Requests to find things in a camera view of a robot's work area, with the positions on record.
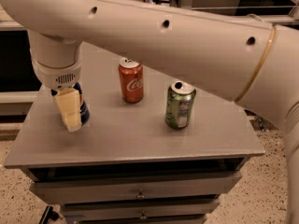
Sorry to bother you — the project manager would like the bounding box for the lower grey drawer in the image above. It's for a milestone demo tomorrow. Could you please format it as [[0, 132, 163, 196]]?
[[61, 199, 219, 221]]

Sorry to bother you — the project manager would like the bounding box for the grey drawer cabinet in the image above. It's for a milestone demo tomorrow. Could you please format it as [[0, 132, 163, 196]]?
[[6, 45, 263, 224]]

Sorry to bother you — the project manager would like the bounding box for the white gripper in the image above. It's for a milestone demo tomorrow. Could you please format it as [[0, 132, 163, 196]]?
[[32, 60, 81, 133]]

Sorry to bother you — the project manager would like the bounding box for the lower metal drawer knob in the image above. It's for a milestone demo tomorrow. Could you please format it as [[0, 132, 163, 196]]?
[[139, 212, 147, 220]]

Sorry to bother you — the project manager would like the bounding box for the metal drawer knob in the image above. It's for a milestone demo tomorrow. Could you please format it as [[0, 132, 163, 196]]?
[[135, 189, 145, 200], [139, 212, 147, 220]]

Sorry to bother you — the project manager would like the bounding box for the grey drawer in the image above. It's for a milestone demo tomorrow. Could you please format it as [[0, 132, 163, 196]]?
[[30, 171, 242, 204], [61, 199, 219, 221]]

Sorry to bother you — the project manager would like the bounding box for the blue pepsi can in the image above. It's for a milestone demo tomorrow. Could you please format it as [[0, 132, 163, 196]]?
[[50, 82, 91, 126]]

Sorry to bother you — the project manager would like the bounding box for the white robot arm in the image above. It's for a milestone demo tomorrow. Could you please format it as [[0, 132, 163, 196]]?
[[0, 0, 299, 224]]

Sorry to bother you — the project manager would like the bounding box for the upper metal drawer knob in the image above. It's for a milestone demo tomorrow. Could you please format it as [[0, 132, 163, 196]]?
[[135, 189, 145, 200]]

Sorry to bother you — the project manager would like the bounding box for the green soda can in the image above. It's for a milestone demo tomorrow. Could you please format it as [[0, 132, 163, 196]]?
[[165, 80, 196, 129]]

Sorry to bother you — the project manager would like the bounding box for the upper grey drawer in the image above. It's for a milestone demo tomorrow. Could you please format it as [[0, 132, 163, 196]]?
[[30, 171, 242, 204]]

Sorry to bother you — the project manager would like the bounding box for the red coke can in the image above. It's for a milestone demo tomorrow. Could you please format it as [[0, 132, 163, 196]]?
[[119, 58, 144, 103]]

